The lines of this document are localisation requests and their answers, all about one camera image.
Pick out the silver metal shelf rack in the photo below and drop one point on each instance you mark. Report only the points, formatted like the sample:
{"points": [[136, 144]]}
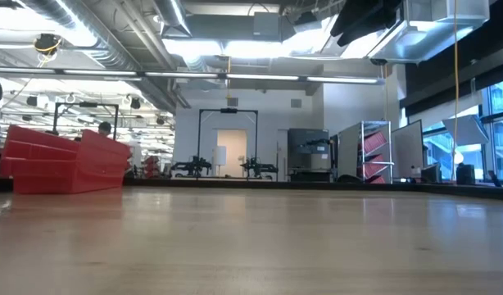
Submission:
{"points": [[362, 151]]}

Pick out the person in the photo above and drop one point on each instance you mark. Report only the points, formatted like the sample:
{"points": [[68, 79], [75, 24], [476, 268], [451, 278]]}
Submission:
{"points": [[105, 128]]}

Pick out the ceiling strip light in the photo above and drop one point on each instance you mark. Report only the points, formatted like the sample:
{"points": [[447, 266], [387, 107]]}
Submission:
{"points": [[100, 72], [341, 80]]}

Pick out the black desktop device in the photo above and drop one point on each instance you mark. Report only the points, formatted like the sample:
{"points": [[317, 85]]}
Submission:
{"points": [[431, 174]]}

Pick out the black background robot arm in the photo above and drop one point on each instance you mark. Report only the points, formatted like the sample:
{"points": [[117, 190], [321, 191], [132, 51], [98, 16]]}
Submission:
{"points": [[257, 168], [192, 167]]}

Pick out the blue tinted window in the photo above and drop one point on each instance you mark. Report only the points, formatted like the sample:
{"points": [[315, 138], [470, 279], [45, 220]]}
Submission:
{"points": [[501, 135]]}

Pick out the grey whiteboard panel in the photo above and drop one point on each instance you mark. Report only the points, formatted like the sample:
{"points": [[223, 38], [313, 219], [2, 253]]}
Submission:
{"points": [[407, 151]]}

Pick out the wall vent grille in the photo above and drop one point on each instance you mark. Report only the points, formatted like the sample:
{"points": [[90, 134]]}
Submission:
{"points": [[296, 103], [232, 102]]}

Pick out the white round lamp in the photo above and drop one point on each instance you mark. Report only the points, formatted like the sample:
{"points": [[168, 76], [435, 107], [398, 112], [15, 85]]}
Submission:
{"points": [[459, 158]]}

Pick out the grey ceiling duct box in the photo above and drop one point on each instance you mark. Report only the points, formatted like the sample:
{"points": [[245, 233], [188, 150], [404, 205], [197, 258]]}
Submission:
{"points": [[272, 26]]}

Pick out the beige door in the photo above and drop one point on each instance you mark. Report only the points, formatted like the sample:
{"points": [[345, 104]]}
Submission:
{"points": [[232, 151]]}

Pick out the black box speaker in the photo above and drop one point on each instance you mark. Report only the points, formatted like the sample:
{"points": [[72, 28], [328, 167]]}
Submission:
{"points": [[465, 174]]}

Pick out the black gantry frame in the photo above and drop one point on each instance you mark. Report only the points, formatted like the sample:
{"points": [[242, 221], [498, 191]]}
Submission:
{"points": [[229, 110], [85, 104]]}

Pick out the red plastic bin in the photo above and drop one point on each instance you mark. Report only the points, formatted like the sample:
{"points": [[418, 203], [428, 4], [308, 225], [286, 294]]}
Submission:
{"points": [[71, 176]]}

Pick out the pink storage bin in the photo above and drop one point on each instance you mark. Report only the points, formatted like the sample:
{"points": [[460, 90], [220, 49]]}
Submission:
{"points": [[375, 141], [375, 166], [377, 179]]}

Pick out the large silver air duct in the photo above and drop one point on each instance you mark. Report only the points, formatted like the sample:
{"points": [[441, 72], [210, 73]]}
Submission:
{"points": [[440, 24]]}

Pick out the silver ventilation duct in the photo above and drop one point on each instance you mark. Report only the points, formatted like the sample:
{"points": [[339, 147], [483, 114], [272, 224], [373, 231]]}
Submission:
{"points": [[112, 57]]}

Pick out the white hanging shade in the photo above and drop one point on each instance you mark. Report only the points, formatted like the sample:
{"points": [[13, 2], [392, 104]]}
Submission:
{"points": [[468, 130]]}

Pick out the dark grey cabinet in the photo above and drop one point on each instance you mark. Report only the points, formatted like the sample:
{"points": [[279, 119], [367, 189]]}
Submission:
{"points": [[309, 155]]}

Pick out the white panel sign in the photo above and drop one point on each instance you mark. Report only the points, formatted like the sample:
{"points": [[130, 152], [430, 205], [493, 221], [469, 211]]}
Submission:
{"points": [[220, 155]]}

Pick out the bright ceiling light panel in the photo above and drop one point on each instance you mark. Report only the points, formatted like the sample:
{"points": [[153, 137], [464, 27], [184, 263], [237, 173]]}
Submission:
{"points": [[218, 48]]}

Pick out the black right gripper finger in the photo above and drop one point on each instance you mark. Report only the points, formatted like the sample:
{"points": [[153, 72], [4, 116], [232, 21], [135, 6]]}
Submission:
{"points": [[382, 20], [354, 12]]}

